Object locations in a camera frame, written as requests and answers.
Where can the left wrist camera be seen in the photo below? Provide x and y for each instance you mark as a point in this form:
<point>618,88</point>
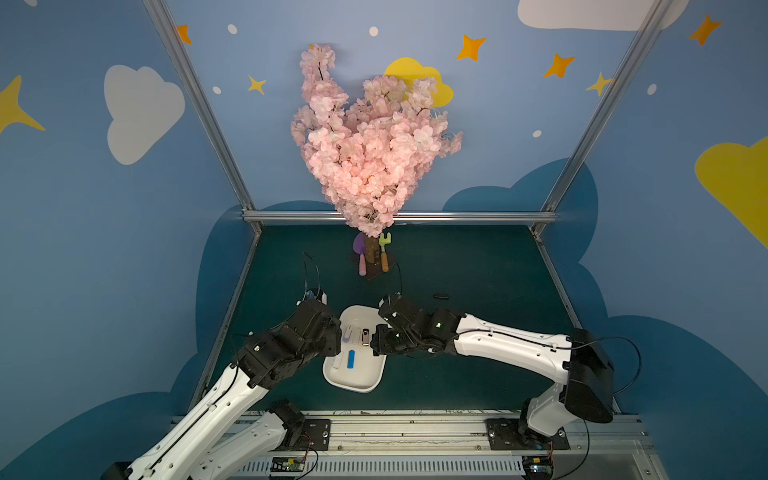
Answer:
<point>316,294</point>

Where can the right aluminium frame post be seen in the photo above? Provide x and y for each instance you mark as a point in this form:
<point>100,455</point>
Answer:
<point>642,43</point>

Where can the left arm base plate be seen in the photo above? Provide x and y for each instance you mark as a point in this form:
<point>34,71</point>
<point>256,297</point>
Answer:
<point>313,434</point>

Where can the pink cherry blossom tree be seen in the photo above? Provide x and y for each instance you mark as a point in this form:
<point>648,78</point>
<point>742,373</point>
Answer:
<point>368,155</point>

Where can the back aluminium frame bar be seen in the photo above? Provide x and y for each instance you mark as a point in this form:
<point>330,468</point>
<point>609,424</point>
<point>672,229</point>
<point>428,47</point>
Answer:
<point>333,217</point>

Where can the left aluminium frame post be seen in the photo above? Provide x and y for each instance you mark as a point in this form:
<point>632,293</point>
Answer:
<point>163,22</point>

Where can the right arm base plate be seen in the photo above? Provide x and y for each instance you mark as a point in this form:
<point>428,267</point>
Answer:
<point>503,434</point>

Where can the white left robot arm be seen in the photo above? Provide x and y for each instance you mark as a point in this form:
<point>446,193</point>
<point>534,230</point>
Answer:
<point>176,454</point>

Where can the white purple usb drive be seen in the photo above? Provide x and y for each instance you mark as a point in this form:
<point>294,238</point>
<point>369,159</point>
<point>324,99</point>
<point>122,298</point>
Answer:
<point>347,334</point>

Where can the green circuit board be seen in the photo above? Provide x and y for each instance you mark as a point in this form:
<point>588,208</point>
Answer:
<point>537,468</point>
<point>287,466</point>

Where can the left green circuit board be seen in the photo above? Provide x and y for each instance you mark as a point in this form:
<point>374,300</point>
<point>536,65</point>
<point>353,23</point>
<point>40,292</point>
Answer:
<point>287,466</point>

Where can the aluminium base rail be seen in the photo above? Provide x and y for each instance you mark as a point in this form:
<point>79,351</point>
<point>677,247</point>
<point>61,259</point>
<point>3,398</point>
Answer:
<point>427,445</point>

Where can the aluminium frame post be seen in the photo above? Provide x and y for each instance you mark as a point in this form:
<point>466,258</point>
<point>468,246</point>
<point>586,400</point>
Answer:
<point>642,43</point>
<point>163,22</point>

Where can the right green circuit board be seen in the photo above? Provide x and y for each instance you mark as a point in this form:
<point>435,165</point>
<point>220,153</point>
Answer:
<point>537,468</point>

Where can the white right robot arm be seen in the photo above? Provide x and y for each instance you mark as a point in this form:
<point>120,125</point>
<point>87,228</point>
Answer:
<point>581,372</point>

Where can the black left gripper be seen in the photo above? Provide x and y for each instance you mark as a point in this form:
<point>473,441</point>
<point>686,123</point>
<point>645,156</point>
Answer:
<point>330,330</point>

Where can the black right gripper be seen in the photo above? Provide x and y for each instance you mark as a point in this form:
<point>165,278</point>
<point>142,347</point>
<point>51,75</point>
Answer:
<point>384,337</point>

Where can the white oval storage tray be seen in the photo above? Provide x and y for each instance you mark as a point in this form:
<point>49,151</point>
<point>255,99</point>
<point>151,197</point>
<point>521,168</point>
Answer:
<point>368,369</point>

